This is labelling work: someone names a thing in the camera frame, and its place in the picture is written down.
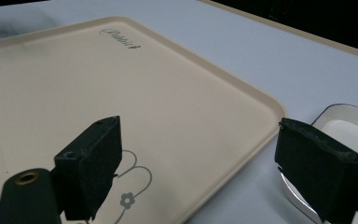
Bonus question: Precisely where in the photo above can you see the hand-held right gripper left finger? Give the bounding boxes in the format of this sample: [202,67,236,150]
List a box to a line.
[53,115,123,222]

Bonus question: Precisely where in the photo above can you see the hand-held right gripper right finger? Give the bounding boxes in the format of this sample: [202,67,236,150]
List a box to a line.
[274,117,358,224]

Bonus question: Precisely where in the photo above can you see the beige plastic tray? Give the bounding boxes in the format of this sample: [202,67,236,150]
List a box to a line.
[0,16,288,224]

